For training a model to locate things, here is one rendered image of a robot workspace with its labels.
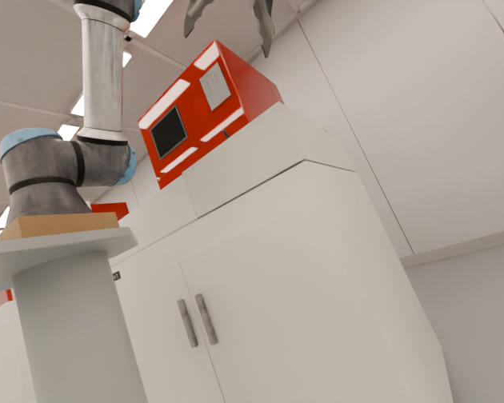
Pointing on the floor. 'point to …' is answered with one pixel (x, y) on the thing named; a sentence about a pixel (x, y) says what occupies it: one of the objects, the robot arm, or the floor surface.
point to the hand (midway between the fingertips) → (226, 49)
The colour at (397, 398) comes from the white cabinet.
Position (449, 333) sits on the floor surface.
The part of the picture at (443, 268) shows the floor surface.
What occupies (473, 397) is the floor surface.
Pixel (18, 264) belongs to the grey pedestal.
